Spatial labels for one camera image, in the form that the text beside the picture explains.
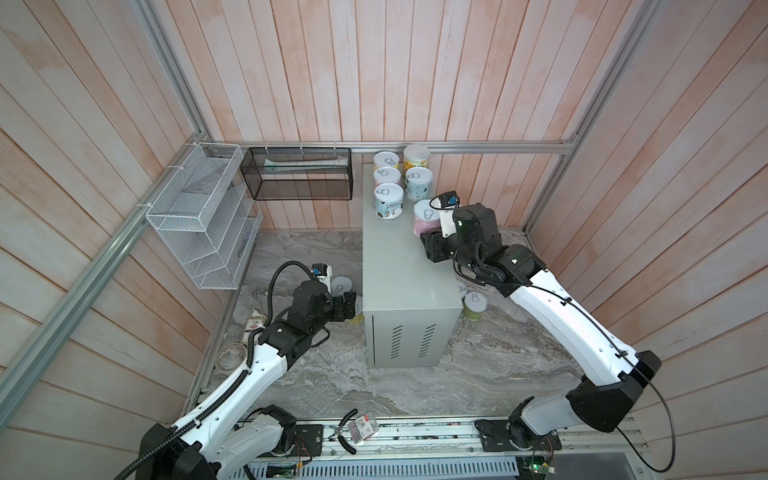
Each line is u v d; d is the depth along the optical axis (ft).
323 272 2.24
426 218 2.22
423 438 2.46
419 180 2.54
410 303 1.95
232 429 1.47
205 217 2.35
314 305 1.88
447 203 1.94
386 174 2.57
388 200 2.36
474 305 3.03
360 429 2.41
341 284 3.13
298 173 3.41
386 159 2.69
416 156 2.66
